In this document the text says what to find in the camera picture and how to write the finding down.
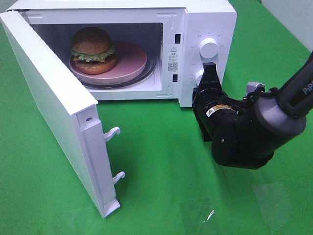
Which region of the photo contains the burger with lettuce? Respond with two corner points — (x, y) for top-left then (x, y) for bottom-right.
(71, 27), (116, 75)

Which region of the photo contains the small white knob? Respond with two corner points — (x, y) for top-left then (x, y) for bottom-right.
(195, 69), (204, 87)

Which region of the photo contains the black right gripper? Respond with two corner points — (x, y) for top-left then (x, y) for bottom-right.
(192, 62), (238, 142)

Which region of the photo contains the pink plate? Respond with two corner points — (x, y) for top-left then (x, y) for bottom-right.
(69, 41), (148, 87)

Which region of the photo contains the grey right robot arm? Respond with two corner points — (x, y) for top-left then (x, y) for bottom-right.
(192, 58), (313, 169)

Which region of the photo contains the white microwave door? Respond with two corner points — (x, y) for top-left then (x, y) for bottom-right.
(0, 11), (125, 217)

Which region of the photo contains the glass microwave turntable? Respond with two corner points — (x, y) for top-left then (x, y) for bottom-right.
(82, 56), (157, 89)

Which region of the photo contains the large white upper knob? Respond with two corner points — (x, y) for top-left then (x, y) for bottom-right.
(199, 36), (219, 59)

